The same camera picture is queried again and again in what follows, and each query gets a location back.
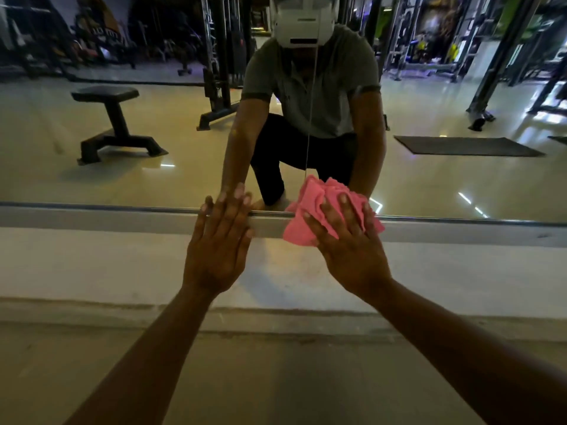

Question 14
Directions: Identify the person's right hand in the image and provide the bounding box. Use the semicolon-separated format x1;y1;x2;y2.
302;193;393;302

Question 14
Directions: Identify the person's left hand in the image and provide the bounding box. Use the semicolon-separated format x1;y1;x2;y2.
182;183;256;299

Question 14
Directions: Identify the pink cloth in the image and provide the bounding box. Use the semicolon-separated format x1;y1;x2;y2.
282;174;386;247

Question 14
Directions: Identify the large wall mirror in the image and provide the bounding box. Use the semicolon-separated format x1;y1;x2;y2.
0;0;567;249

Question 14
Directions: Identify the person's right forearm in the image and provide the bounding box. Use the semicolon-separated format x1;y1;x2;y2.
363;279;567;425

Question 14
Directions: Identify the person's left forearm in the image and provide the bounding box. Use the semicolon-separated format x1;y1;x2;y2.
64;283;213;425

